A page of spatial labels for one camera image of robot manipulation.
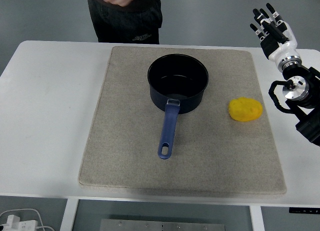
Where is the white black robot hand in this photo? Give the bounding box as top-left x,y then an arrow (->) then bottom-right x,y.
249,2 -> 300,68

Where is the person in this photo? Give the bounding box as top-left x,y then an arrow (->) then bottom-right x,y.
86,0 -> 163,45

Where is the black table control panel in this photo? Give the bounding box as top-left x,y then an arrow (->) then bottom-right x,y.
289,207 -> 320,214

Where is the white table leg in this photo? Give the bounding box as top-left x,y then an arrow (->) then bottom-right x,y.
59,197 -> 80,231
249,204 -> 266,231

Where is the beige fabric mat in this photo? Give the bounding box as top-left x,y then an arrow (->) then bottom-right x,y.
78,45 -> 288,195

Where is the grey metal plate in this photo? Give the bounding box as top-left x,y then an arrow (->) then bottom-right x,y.
99,218 -> 225,231

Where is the white power adapter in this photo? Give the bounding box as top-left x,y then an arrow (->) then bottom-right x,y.
0,214 -> 38,231

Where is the blue pot with handle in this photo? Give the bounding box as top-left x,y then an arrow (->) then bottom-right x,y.
147,53 -> 210,160

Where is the white cable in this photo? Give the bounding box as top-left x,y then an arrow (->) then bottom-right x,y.
0,208 -> 55,231

